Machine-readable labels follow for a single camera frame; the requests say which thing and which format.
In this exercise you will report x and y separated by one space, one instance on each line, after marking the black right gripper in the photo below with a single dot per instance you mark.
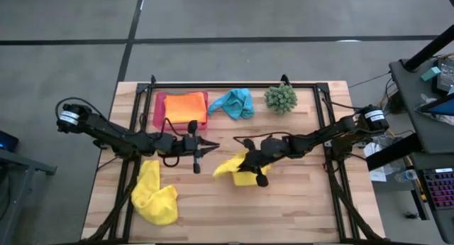
269 149

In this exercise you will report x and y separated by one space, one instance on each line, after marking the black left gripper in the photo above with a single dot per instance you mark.
177 145

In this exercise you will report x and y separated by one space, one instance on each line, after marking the yellow microfiber towel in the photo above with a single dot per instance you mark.
154 202
227 168

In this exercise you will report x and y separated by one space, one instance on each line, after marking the orange microfiber towel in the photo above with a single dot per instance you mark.
184 108

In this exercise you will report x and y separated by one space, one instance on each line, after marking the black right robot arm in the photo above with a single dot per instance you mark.
319 137

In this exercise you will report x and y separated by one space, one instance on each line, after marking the blue microfiber towel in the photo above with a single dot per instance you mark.
232 103

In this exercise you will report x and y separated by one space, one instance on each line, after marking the green artificial plant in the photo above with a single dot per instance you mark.
280 97

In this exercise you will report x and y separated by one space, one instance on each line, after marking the pink plastic bin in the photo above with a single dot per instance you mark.
159 110

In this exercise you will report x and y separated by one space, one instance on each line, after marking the black table clamp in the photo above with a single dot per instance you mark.
153 79
284 78

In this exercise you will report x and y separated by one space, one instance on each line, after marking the white paper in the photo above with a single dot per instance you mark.
376 174

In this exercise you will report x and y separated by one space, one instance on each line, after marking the black support beam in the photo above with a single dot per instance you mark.
393 152

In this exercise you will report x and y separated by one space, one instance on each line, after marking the clear plastic bottle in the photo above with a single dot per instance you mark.
408 175

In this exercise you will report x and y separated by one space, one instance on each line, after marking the dark grey side desk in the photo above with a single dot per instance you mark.
411 106

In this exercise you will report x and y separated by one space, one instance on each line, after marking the small black floor object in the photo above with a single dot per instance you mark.
412 215

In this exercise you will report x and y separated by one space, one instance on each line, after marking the backlit keyboard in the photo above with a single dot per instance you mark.
440 188

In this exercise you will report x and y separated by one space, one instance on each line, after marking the tablet with blue screen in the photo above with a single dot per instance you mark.
440 106

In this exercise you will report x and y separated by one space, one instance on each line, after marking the teal block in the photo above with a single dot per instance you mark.
430 74

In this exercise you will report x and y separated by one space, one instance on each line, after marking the grey metal desk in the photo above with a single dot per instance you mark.
21 163

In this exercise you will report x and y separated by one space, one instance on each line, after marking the black pole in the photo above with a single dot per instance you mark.
429 48

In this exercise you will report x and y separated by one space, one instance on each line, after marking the black electronic device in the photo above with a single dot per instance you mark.
446 76

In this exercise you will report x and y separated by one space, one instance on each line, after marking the black device with blue light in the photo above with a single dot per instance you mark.
8 142

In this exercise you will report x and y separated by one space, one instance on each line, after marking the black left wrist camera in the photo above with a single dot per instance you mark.
196 165

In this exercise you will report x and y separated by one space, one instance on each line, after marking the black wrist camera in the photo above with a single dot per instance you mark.
196 165
262 179

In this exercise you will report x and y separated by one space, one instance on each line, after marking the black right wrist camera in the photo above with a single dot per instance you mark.
262 179

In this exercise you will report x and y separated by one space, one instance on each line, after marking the black aluminium table frame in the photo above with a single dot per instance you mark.
230 85

